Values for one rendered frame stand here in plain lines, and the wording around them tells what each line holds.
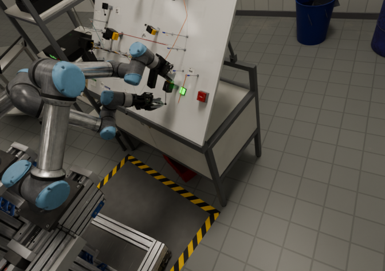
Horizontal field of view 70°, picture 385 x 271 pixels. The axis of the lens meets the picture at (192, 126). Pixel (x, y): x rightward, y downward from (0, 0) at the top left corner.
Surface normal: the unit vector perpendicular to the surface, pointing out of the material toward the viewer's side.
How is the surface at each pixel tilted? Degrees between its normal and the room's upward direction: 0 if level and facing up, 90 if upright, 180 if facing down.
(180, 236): 0
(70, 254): 90
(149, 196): 0
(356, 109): 0
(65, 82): 85
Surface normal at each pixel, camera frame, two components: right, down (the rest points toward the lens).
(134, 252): -0.22, -0.65
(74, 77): 0.88, 0.10
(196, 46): -0.61, 0.13
